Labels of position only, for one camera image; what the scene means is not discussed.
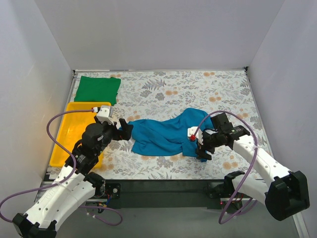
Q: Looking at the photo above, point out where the green folded t shirt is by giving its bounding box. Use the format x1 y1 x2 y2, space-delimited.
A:
74 76 121 106

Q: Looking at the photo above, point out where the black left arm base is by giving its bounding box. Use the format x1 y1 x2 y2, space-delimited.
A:
93 179 121 199

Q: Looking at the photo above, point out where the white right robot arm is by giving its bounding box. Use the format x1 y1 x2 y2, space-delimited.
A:
187 111 310 221

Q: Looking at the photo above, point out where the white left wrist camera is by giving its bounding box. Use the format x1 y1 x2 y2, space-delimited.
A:
92 105 114 125

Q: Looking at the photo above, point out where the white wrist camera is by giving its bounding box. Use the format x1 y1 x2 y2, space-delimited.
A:
92 105 114 125
187 126 203 144

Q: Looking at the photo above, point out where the yellow plastic tray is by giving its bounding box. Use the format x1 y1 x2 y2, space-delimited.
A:
50 102 111 168

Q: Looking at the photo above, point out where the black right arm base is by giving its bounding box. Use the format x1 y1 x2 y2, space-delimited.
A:
203 182 244 208

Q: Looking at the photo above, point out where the floral patterned table mat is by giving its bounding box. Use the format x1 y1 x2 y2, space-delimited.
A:
70 70 271 179

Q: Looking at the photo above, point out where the blue t shirt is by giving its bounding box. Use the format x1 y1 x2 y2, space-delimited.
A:
128 108 208 157

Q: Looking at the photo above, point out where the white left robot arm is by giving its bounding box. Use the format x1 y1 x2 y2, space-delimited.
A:
12 119 133 238

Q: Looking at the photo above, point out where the aluminium frame rail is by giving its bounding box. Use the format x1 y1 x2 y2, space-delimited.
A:
36 179 65 203

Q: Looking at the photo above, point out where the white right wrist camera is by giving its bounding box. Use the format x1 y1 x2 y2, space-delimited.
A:
187 126 203 144

